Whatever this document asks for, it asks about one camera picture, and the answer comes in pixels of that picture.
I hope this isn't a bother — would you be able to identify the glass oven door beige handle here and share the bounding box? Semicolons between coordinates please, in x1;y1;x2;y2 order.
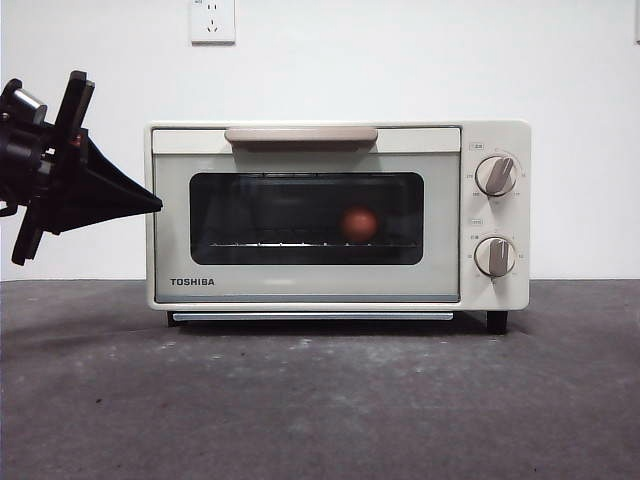
151;126;462;304

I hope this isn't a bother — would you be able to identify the brown egg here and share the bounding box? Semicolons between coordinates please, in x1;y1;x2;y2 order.
339;205;379;245

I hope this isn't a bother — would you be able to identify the silver crumb tray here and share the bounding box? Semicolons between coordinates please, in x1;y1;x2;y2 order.
172;312;455;323

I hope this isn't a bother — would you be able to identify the cream oven knob beige grip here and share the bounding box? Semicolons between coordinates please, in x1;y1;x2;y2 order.
474;155;519;197
473;236;517;278

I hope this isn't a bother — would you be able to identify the cream Toshiba toaster oven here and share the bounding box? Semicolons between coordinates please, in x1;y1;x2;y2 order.
144;118;532;314

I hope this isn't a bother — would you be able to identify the white wall socket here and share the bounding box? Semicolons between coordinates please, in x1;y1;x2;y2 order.
190;0;236;46

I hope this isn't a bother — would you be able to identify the metal wire oven rack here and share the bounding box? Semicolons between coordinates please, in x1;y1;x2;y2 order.
208;240;419;250

